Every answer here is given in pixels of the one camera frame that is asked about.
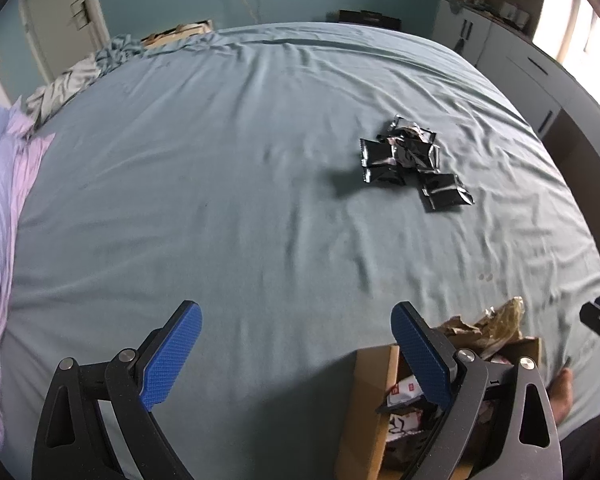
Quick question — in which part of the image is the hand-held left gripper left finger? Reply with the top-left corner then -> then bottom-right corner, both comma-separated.
32,300 -> 202,480

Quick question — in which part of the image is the bright window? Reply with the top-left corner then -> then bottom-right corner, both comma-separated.
532,0 -> 600,128

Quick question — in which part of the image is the crumpled brown paper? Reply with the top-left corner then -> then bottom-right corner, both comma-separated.
434,297 -> 526,358

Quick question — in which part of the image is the white door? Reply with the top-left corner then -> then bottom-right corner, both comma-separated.
19,0 -> 107,87

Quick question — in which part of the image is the grey-white striped cloth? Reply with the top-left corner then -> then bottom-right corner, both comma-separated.
25,57 -> 102,127

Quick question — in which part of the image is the flat cardboard box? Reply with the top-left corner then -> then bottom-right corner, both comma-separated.
141,20 -> 214,49

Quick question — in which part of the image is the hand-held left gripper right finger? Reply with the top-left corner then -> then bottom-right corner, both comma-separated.
390,301 -> 564,480

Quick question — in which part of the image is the person's bare foot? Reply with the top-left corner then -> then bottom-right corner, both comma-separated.
549,367 -> 577,425

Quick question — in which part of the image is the teal bed sheet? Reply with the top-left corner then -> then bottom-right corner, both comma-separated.
0,22 -> 600,480

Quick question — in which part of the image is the person's dark-clothed leg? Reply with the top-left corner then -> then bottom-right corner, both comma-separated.
557,395 -> 600,480

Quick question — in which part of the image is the purple duvet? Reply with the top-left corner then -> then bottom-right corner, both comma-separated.
0,92 -> 57,457

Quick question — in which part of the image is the brown cardboard box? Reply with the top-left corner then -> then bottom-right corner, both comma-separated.
337,337 -> 544,480

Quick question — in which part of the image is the white snack packet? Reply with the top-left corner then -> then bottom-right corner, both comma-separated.
389,409 -> 427,437
386,380 -> 427,409

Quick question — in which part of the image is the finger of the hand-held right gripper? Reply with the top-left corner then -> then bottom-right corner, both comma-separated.
579,296 -> 600,337

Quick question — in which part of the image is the black rectangular object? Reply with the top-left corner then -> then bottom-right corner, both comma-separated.
338,9 -> 402,29

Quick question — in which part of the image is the pile of black-white packets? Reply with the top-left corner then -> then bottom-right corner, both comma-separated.
358,115 -> 476,213

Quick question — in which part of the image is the white cabinet unit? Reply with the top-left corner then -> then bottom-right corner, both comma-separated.
432,0 -> 600,273

